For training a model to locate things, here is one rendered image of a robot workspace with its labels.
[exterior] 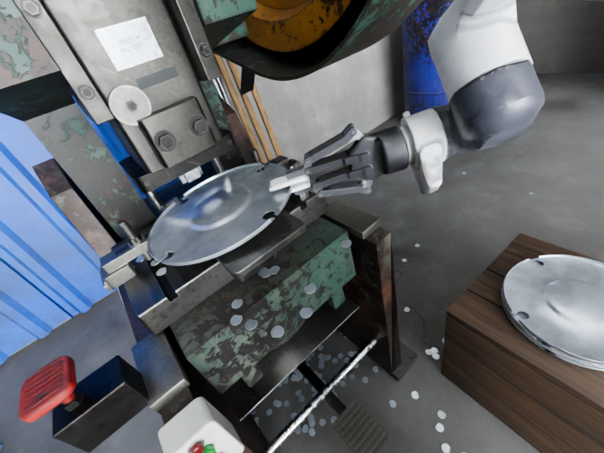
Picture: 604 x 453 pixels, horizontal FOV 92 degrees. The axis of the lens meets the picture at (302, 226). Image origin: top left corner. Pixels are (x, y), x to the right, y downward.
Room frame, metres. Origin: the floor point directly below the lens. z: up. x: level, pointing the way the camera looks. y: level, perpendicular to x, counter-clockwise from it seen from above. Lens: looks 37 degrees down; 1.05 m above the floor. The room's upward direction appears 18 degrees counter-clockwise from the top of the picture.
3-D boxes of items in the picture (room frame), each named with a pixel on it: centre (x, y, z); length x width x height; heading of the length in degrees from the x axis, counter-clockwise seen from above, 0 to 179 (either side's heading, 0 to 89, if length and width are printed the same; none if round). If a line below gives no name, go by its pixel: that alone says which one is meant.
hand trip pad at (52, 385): (0.24, 0.37, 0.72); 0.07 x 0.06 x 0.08; 29
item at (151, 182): (0.61, 0.20, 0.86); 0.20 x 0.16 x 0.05; 119
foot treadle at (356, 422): (0.48, 0.13, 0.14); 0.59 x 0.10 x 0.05; 29
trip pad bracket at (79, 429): (0.25, 0.36, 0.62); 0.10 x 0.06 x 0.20; 119
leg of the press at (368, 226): (0.85, 0.03, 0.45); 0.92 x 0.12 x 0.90; 29
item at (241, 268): (0.45, 0.11, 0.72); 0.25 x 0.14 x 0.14; 29
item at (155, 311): (0.60, 0.19, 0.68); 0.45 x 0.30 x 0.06; 119
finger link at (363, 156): (0.45, -0.09, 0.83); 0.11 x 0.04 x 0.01; 81
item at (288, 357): (0.61, 0.20, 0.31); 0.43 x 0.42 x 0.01; 119
